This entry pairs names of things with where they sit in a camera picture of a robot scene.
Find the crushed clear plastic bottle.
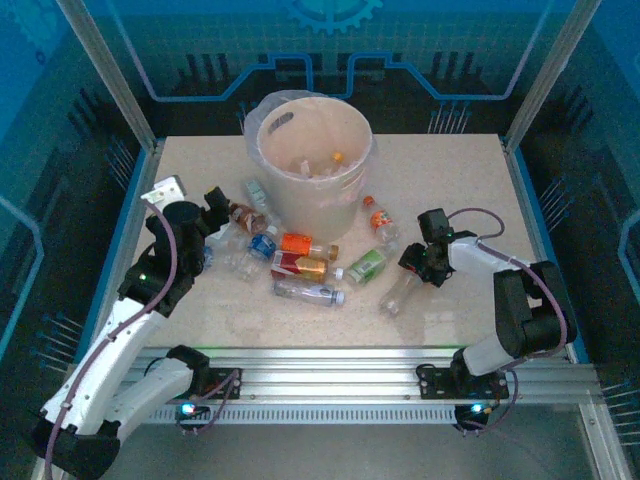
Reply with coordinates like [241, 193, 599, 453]
[202, 224, 251, 274]

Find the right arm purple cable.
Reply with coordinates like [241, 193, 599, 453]
[447, 207, 574, 436]

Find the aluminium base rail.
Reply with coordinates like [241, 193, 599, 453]
[59, 347, 604, 404]

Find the aluminium frame post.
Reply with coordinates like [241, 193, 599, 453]
[55, 0, 164, 154]
[501, 0, 604, 154]

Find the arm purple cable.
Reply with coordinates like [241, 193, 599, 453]
[42, 197, 241, 480]
[447, 207, 574, 436]

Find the slotted cable duct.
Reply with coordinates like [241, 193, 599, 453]
[149, 405, 584, 426]

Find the green label plastic bottle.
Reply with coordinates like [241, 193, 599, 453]
[344, 247, 401, 287]

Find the orange cap clear bottle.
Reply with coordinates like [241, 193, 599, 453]
[361, 195, 401, 251]

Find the red cola label bottle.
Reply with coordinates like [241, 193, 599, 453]
[377, 269, 426, 318]

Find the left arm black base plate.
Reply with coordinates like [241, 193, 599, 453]
[204, 367, 244, 401]

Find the clear bottle blue-grey cap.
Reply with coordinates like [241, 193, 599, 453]
[272, 278, 347, 307]

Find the blue label bottle white cap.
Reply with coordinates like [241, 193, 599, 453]
[234, 224, 279, 277]

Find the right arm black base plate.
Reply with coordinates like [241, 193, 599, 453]
[415, 363, 510, 401]

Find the aluminium frame leg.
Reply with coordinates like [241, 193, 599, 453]
[577, 402, 634, 480]

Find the red label tea bottle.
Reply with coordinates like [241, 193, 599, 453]
[270, 250, 346, 285]

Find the orange label amber bottle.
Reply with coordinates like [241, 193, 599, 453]
[279, 231, 340, 261]

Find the brown label plastic bottle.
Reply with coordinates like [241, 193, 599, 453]
[227, 200, 270, 232]

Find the blue table edge strip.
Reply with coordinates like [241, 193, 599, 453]
[502, 139, 591, 364]
[73, 147, 166, 364]

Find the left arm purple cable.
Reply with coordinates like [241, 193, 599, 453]
[42, 197, 241, 480]

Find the small clear bottle green label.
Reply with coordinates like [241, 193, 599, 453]
[243, 178, 277, 219]

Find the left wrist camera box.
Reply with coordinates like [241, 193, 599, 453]
[140, 174, 186, 211]

